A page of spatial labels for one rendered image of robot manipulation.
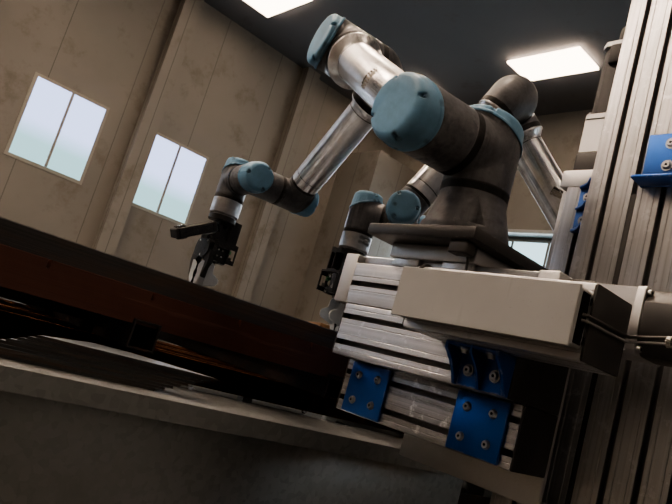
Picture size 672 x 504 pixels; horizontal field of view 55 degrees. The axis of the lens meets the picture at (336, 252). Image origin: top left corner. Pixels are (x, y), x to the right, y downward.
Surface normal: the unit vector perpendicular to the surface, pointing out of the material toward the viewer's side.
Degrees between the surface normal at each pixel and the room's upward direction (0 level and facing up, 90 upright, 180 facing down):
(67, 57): 90
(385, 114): 94
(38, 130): 90
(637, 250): 90
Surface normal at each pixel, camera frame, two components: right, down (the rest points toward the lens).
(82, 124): 0.65, 0.06
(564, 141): -0.71, -0.32
